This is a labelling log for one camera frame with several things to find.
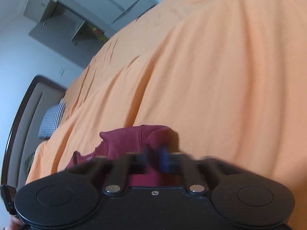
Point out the green jacket on bed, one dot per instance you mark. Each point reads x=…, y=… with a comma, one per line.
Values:
x=28, y=163

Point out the grey wardrobe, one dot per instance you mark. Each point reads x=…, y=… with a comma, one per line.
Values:
x=61, y=25

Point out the person left hand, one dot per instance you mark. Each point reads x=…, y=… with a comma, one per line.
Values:
x=14, y=223

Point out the orange bed duvet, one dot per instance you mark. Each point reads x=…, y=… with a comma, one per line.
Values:
x=228, y=76

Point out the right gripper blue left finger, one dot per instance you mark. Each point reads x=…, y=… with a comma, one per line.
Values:
x=146, y=158

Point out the maroon long sleeve shirt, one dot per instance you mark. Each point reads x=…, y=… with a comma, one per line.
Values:
x=155, y=140

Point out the dark bed headboard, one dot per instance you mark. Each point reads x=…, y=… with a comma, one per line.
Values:
x=41, y=95

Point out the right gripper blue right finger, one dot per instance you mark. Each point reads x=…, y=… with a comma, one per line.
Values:
x=163, y=159

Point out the checkered black white pillow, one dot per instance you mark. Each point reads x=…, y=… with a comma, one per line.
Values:
x=51, y=121

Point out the colourful bag in wardrobe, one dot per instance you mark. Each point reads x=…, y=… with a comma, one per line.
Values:
x=99, y=34

